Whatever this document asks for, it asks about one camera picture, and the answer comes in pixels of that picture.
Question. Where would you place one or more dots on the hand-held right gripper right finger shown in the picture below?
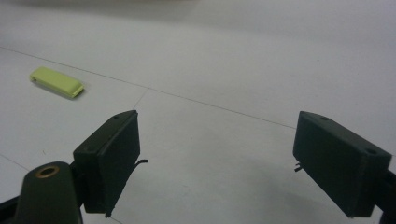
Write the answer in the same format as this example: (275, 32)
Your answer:
(336, 161)

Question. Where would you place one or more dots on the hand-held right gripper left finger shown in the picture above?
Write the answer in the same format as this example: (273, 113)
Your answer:
(109, 165)

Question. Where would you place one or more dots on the light green small block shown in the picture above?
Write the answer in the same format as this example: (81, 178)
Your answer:
(57, 81)

